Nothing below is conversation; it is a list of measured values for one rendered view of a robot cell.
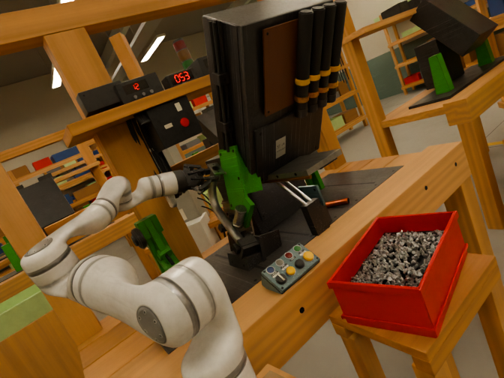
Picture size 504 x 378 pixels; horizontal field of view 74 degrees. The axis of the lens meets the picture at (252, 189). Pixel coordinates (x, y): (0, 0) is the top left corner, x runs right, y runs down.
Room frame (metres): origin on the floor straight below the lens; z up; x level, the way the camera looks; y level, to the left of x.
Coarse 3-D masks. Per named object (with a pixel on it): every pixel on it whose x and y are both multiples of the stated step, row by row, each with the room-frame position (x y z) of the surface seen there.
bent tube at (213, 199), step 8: (208, 168) 1.14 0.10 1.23; (216, 168) 1.16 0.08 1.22; (216, 184) 1.17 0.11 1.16; (208, 192) 1.18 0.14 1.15; (216, 192) 1.19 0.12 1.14; (216, 200) 1.18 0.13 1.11; (216, 208) 1.16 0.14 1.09; (224, 216) 1.13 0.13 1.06; (224, 224) 1.10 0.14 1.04; (232, 232) 1.07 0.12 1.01
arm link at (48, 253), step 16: (96, 208) 0.86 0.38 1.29; (112, 208) 0.90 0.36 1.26; (64, 224) 0.79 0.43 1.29; (80, 224) 0.78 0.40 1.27; (96, 224) 0.83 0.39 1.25; (48, 240) 0.71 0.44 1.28; (64, 240) 0.72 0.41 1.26; (32, 256) 0.66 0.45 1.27; (48, 256) 0.67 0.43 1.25; (64, 256) 0.69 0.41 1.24; (32, 272) 0.66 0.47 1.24
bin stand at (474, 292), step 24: (480, 264) 0.70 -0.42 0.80; (456, 288) 0.66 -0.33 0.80; (480, 288) 0.66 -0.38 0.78; (336, 312) 0.76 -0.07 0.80; (456, 312) 0.60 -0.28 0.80; (480, 312) 0.72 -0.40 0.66; (360, 336) 0.73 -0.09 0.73; (384, 336) 0.62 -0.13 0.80; (408, 336) 0.59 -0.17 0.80; (456, 336) 0.59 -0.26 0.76; (360, 360) 0.73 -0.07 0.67; (432, 360) 0.54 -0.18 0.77
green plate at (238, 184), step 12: (228, 156) 1.10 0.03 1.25; (240, 156) 1.07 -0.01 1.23; (228, 168) 1.11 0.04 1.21; (240, 168) 1.05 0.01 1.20; (228, 180) 1.12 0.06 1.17; (240, 180) 1.05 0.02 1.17; (252, 180) 1.08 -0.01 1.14; (228, 192) 1.13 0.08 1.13; (240, 192) 1.06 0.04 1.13; (252, 192) 1.07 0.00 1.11; (240, 204) 1.07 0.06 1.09
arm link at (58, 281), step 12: (72, 252) 0.72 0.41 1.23; (60, 264) 0.68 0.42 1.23; (72, 264) 0.70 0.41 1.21; (36, 276) 0.66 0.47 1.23; (48, 276) 0.66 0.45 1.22; (60, 276) 0.67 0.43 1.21; (72, 276) 0.55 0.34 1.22; (48, 288) 0.67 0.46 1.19; (60, 288) 0.65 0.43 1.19; (72, 288) 0.54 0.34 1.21; (72, 300) 0.58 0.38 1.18
